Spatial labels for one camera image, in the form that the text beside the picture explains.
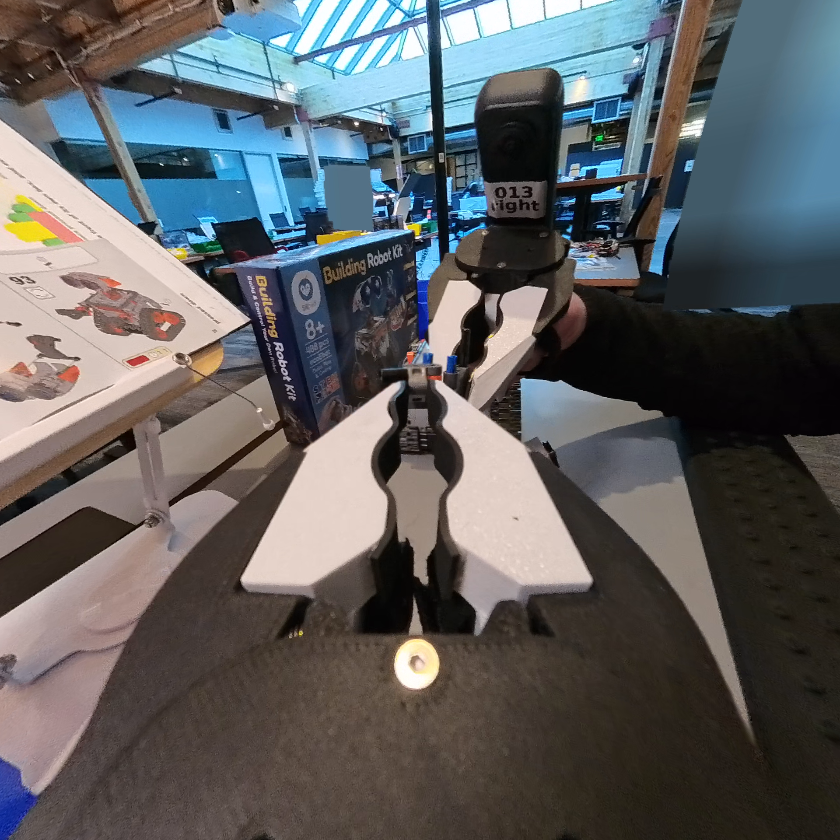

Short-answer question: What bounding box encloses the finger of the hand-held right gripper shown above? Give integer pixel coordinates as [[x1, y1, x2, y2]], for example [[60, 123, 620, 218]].
[[466, 287, 549, 412], [427, 281, 485, 374]]

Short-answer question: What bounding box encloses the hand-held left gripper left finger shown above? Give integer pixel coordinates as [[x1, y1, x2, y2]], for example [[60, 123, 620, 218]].
[[240, 381, 409, 632]]

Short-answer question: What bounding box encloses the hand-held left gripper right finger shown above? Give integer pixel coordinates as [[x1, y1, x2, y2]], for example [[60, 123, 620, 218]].
[[430, 381, 595, 632]]

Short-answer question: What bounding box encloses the grey orange toy arm assembly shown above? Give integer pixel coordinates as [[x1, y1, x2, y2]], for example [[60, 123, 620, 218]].
[[379, 351, 475, 411]]

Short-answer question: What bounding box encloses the person's right forearm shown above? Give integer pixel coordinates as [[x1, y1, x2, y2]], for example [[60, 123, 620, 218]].
[[543, 282, 840, 438]]

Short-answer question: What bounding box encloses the person's right hand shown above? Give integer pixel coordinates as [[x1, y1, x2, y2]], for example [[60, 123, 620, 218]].
[[524, 292, 589, 373]]

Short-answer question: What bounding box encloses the black pole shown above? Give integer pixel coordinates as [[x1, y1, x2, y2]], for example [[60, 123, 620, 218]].
[[424, 0, 455, 280]]

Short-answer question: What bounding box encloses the wooden workbench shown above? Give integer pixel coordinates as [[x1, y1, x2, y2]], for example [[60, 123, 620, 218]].
[[556, 172, 651, 290]]

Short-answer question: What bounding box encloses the tracked toy robot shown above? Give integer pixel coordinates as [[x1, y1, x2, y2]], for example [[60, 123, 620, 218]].
[[392, 338, 560, 468]]

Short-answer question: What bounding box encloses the blue robot kit box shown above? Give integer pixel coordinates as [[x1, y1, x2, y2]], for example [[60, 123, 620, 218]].
[[234, 227, 422, 448]]

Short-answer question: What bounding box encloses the white book stand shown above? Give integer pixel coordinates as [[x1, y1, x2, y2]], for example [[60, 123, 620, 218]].
[[0, 341, 278, 791]]

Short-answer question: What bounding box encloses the dark desk mat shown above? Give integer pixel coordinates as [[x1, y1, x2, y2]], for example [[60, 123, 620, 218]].
[[0, 505, 140, 619]]

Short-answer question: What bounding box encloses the black dimpled pad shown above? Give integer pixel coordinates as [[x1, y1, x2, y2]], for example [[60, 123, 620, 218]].
[[679, 430, 840, 840]]

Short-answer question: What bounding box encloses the instruction booklet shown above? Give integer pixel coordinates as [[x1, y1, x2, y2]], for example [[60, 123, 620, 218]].
[[0, 121, 252, 475]]

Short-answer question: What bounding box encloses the blue storage bin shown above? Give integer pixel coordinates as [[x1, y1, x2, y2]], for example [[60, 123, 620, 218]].
[[0, 758, 42, 836]]

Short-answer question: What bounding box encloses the wooden post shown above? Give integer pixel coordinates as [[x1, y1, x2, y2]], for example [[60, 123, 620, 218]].
[[631, 0, 718, 271]]

